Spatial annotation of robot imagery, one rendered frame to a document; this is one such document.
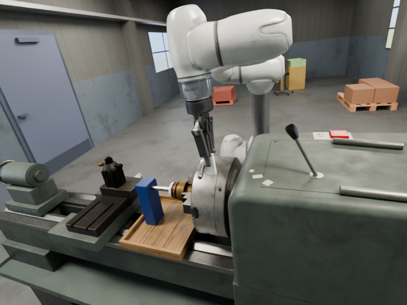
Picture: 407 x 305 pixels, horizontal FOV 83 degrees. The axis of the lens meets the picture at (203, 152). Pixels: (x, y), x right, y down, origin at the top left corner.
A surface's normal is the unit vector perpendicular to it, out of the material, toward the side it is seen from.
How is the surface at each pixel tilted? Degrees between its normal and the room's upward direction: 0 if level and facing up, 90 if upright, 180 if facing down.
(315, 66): 90
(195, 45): 87
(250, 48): 112
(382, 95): 90
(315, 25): 90
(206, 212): 78
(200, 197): 60
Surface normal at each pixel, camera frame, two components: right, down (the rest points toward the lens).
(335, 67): -0.23, 0.44
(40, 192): 0.93, 0.04
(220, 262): -0.12, -0.90
